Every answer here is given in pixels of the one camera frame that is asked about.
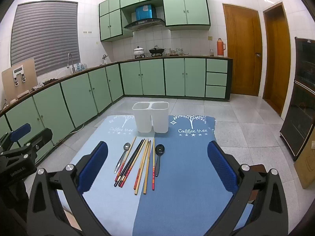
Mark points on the light blue printed mat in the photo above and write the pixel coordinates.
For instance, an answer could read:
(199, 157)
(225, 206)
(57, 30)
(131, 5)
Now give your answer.
(110, 140)

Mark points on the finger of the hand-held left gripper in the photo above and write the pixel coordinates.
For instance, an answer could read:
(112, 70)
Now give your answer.
(21, 130)
(41, 137)

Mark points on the white cooking pot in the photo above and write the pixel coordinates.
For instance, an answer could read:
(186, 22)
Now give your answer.
(138, 51)

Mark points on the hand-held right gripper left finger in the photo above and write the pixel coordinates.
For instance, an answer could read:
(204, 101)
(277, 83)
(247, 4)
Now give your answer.
(94, 164)

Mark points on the dark glass-front cabinet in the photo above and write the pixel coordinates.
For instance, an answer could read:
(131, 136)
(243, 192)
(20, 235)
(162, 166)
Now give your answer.
(300, 98)

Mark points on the brown stool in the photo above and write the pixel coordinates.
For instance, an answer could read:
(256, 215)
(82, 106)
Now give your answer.
(259, 167)

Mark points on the black wok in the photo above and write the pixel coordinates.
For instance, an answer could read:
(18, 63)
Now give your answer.
(156, 51)

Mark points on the white two-compartment utensil holder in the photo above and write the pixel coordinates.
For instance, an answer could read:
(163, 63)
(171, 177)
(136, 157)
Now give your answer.
(144, 120)

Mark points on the grey window blind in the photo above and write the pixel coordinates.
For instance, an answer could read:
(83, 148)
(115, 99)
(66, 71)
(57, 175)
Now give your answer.
(46, 36)

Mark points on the small metal kettle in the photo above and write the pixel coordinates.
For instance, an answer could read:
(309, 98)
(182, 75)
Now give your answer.
(105, 58)

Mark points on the black range hood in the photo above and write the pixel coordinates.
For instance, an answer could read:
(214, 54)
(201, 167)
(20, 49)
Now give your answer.
(145, 24)

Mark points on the blue hood chimney cover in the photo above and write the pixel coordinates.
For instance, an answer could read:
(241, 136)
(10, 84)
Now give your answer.
(145, 12)

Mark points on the green wall cabinets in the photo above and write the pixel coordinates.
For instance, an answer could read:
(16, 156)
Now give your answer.
(187, 9)

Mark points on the bottles beside sink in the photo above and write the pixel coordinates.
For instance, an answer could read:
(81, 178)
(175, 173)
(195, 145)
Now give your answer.
(81, 66)

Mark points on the green base cabinets with counter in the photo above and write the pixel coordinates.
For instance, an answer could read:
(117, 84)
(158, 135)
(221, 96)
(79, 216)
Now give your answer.
(152, 78)

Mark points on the cardboard panel with white clips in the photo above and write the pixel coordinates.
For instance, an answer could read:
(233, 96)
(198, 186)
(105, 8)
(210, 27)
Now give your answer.
(30, 73)

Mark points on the metal sink faucet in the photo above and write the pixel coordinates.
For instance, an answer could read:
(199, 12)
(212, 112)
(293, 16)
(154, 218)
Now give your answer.
(71, 59)

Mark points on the black plastic spoon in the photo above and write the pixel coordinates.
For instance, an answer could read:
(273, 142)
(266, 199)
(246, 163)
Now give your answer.
(160, 150)

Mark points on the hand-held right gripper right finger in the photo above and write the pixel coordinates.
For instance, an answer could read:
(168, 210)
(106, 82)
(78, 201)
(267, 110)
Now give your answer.
(219, 162)

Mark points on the orange thermos flask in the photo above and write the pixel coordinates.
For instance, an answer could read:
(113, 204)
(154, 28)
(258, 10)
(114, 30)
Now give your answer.
(219, 48)

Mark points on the cardboard box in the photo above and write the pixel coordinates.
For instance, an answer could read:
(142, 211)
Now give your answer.
(306, 167)

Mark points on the dark blue printed mat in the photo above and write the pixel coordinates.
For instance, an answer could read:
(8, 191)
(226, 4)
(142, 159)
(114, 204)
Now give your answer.
(187, 167)

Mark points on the metal spoon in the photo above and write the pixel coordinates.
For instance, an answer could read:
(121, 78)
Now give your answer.
(126, 147)

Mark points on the black chopstick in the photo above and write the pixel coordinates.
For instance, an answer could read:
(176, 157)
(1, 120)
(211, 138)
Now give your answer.
(137, 154)
(134, 153)

